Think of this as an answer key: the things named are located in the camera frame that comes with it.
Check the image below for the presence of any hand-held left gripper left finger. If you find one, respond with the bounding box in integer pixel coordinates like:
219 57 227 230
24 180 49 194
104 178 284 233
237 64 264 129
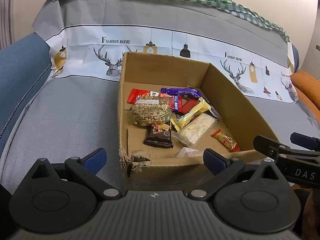
24 147 123 200

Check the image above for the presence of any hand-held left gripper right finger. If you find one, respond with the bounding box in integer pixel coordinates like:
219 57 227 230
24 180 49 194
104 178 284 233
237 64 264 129
188 149 287 202

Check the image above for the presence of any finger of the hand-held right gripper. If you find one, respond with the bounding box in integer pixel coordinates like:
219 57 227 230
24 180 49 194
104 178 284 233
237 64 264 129
290 132 320 153
253 135 288 162

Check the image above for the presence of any clear packet of yellow snacks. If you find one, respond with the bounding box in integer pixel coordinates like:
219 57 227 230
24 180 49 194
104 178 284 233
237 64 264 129
210 129 240 153

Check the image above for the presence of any white nougat bar packet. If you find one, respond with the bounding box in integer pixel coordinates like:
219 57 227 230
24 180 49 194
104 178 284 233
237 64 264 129
172 113 217 148

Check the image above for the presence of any holographic purple snack packet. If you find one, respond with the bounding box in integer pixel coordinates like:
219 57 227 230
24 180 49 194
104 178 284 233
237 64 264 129
209 104 222 120

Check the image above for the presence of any yellow snack bar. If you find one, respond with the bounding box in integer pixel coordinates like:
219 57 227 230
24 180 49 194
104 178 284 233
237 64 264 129
170 97 212 132

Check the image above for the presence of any brown cardboard box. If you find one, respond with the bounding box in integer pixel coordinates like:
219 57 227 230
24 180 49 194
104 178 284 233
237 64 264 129
117 51 280 189

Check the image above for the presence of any black snack packet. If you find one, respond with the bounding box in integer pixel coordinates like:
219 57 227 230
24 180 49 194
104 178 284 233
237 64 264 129
143 124 174 148

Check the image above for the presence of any clear bag of nut brittle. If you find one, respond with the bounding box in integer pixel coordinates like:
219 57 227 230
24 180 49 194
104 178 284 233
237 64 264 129
129 95 173 127

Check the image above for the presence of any red snack packet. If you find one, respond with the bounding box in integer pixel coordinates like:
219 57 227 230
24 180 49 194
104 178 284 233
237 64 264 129
127 88 199 114

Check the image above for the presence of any purple chocolate bar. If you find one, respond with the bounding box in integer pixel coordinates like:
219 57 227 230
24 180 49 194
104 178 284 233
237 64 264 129
160 85 202 99

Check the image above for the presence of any crumpled white paper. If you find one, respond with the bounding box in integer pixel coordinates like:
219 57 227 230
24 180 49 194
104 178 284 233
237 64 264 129
175 147 200 158

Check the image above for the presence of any orange cushion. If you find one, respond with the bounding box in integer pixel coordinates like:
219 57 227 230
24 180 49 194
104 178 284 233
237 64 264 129
291 70 320 120

